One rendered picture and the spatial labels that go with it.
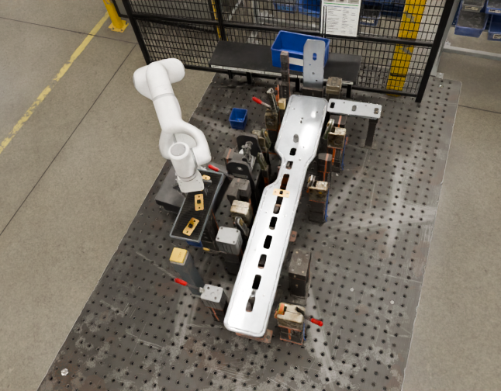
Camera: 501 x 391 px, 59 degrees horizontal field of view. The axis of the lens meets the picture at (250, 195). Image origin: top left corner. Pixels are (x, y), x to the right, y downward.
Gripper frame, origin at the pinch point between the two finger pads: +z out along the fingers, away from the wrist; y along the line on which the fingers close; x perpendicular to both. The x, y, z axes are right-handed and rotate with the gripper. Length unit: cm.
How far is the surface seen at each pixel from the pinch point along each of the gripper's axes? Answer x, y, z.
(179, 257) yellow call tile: -26.4, -9.5, 8.8
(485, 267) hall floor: -7, 168, 125
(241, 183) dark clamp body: 12.8, 19.8, 16.9
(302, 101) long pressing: 68, 59, 25
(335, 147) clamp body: 38, 72, 31
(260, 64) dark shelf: 99, 38, 22
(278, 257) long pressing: -25.0, 33.1, 24.8
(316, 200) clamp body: 6, 56, 32
